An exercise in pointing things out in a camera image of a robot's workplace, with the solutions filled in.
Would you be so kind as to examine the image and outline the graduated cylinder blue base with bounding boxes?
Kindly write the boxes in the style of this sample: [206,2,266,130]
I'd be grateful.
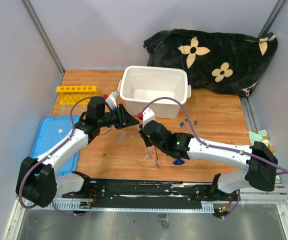
[172,158,185,166]

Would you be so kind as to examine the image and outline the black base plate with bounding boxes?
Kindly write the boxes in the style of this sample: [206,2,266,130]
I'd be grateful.
[62,178,237,212]

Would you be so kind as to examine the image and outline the red yellow green spatula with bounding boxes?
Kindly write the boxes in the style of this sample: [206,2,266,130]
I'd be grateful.
[154,147,159,160]

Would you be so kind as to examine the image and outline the clear test tube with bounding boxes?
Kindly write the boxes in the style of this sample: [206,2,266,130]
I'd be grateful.
[117,131,126,145]
[59,104,72,116]

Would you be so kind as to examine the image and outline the purple cable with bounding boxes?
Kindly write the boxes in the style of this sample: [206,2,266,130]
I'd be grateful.
[17,96,110,217]
[140,97,288,221]

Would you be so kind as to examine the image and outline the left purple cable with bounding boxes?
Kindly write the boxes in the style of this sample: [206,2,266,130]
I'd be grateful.
[17,96,110,217]

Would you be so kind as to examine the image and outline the blue plastic tray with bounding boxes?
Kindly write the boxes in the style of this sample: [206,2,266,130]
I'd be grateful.
[30,116,80,176]

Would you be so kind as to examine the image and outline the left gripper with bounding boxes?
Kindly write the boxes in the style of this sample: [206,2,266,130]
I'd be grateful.
[98,103,140,130]

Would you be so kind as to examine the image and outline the green printed cloth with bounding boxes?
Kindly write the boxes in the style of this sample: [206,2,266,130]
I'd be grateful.
[248,129,282,184]

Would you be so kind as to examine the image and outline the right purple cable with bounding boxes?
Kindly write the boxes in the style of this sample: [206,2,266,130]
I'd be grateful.
[140,97,288,221]

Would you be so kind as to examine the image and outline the white plastic bin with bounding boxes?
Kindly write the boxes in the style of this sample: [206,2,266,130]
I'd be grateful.
[117,66,192,116]

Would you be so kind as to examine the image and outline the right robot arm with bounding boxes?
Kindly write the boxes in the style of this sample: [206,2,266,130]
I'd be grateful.
[139,120,278,200]

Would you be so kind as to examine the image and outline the yellow test tube rack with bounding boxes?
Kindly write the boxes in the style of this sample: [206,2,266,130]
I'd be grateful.
[56,85,100,106]

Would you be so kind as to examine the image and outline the metal crucible tongs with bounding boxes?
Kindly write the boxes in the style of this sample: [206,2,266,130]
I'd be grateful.
[135,130,160,169]

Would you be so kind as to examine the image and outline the black floral blanket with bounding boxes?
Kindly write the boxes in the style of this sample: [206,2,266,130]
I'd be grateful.
[143,28,278,97]

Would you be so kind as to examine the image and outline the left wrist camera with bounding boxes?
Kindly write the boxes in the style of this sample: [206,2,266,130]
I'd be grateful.
[103,91,120,110]

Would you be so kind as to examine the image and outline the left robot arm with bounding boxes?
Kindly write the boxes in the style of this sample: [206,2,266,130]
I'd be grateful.
[15,96,140,209]

